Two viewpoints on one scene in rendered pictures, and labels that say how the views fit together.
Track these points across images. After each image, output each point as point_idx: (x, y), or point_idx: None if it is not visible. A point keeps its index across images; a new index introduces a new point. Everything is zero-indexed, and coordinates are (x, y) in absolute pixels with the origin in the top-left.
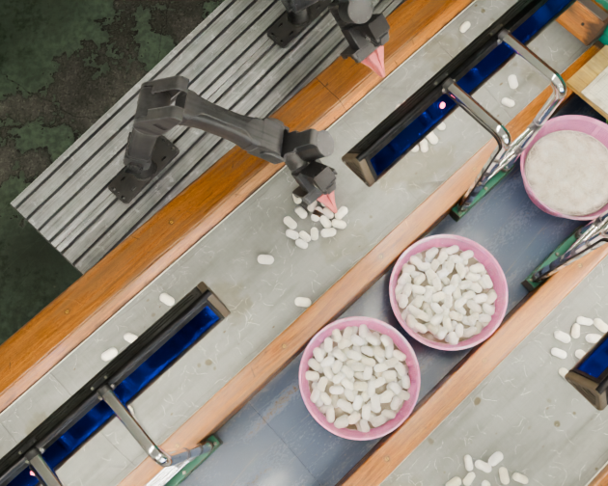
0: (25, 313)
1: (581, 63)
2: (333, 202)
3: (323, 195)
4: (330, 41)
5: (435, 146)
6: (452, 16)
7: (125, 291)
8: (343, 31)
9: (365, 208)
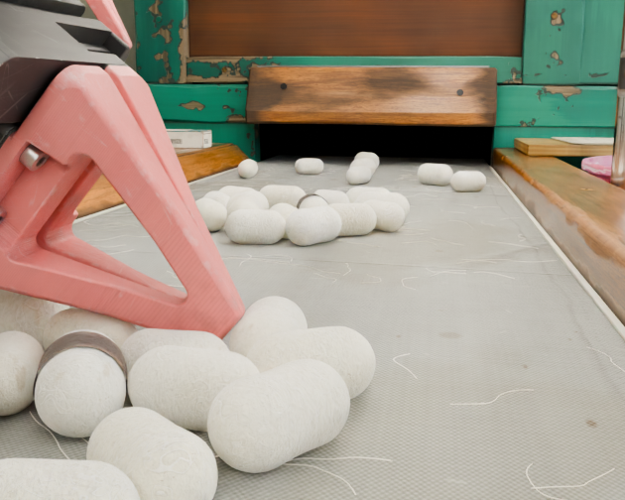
0: None
1: (511, 151)
2: (187, 193)
3: (99, 70)
4: None
5: (412, 225)
6: (206, 172)
7: None
8: None
9: (382, 327)
